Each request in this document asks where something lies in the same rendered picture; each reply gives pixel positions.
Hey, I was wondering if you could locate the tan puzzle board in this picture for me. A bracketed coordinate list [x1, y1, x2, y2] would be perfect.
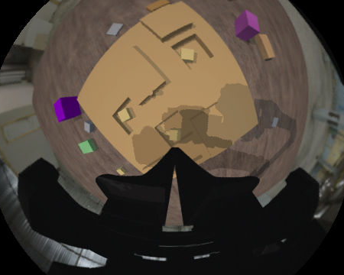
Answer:
[77, 1, 258, 174]

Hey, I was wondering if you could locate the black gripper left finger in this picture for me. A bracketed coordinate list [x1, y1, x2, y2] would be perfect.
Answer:
[96, 147, 176, 226]

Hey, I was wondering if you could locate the light green flat block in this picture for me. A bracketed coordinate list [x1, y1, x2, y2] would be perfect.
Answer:
[80, 138, 96, 154]

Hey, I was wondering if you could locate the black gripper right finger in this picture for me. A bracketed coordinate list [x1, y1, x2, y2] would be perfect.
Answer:
[175, 147, 260, 226]

